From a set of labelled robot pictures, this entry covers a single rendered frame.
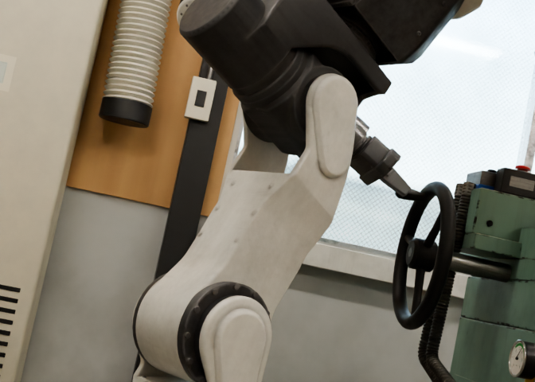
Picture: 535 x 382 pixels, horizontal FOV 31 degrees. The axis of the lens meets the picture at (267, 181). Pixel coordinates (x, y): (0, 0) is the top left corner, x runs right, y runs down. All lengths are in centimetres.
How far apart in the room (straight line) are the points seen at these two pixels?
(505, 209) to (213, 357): 84
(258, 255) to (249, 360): 14
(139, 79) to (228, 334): 175
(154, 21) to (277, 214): 170
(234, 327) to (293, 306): 187
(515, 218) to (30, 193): 140
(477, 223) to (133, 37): 139
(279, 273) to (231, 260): 9
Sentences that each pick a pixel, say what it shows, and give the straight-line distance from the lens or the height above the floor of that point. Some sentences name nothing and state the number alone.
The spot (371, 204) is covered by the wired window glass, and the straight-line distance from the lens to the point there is 324.
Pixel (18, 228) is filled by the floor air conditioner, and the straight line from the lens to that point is 276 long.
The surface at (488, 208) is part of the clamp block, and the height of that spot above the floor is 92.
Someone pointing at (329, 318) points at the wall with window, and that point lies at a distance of 313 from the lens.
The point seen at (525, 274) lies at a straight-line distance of 187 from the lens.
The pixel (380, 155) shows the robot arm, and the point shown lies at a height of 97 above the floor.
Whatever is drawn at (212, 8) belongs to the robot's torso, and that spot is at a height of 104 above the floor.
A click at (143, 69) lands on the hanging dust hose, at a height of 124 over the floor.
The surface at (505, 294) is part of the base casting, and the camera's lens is 193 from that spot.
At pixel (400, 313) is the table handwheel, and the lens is 191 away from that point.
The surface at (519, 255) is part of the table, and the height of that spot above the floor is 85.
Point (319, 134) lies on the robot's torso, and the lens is 132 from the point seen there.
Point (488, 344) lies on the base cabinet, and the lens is 197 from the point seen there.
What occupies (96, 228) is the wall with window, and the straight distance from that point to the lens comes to 305.
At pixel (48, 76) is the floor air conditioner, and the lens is 280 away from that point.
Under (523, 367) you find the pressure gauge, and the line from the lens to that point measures 165.
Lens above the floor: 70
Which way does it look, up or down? 6 degrees up
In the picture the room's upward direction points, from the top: 12 degrees clockwise
